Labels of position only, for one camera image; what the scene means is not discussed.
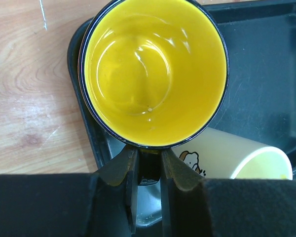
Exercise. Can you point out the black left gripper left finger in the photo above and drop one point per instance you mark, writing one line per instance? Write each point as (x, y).
(100, 204)

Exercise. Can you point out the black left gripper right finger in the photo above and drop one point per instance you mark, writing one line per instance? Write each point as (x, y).
(193, 206)

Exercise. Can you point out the yellow transparent cup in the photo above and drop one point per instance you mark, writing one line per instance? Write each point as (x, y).
(153, 74)

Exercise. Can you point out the cream ceramic mug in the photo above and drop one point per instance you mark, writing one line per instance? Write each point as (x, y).
(218, 154)

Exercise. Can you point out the black plastic tray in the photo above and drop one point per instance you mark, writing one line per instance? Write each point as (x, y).
(261, 96)

